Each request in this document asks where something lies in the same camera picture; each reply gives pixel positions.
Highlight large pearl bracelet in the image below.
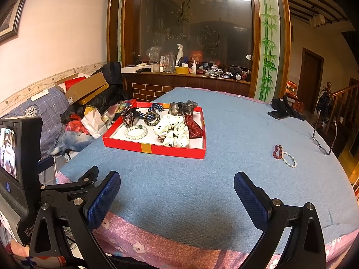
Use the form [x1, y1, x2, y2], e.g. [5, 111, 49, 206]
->
[123, 124, 149, 141]

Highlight white dotted scrunchie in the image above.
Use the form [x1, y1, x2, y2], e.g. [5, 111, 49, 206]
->
[153, 114, 189, 148]

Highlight red jewelry tray box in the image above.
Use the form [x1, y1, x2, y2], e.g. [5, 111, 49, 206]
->
[102, 100, 206, 159]

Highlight blue striped strap watch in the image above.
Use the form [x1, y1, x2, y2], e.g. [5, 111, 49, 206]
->
[149, 103, 164, 112]

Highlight dark red polka scrunchie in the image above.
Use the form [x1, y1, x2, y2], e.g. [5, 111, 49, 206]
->
[184, 115, 203, 139]

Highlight grey metallic scrunchie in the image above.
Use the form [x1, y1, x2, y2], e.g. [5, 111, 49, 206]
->
[168, 100, 198, 115]

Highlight black beaded hair clip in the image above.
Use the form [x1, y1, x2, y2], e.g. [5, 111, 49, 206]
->
[123, 108, 145, 128]

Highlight red white plaid scrunchie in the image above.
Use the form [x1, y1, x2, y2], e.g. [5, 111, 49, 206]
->
[158, 135, 166, 143]

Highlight blue jeans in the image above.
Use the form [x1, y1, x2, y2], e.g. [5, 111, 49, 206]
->
[48, 130, 95, 156]

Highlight pink floral sheet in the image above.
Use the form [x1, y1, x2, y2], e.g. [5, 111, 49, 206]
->
[55, 170, 359, 269]

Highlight cardboard box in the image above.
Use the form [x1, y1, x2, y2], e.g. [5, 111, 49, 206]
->
[55, 72, 109, 105]

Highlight blue tablecloth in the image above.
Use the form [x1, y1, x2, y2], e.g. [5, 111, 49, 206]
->
[59, 86, 357, 254]

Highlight eyeglasses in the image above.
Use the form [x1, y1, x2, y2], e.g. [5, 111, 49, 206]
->
[310, 110, 338, 156]

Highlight wooden counter shelf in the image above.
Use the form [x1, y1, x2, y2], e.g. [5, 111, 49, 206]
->
[122, 72, 251, 102]

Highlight black smartphone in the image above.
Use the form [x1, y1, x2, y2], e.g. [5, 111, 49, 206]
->
[268, 111, 290, 120]

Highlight black pouch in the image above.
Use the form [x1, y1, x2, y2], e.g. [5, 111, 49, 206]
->
[271, 95, 306, 121]

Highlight wooden stair railing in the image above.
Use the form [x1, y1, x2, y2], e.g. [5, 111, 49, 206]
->
[324, 78, 358, 144]

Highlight glass pitcher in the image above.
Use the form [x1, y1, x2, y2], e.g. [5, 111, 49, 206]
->
[162, 54, 175, 73]

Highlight small white pump bottle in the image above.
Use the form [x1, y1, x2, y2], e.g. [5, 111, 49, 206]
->
[191, 60, 197, 74]

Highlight white spray bottle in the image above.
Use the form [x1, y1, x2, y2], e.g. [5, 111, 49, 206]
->
[175, 43, 184, 66]

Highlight brown wooden door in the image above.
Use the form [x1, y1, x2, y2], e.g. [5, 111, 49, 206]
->
[297, 48, 324, 114]

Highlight small white bead bracelet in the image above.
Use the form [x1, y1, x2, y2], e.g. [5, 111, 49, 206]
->
[281, 151, 298, 169]

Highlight red bead bracelet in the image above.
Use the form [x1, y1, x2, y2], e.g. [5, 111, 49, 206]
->
[272, 144, 284, 161]

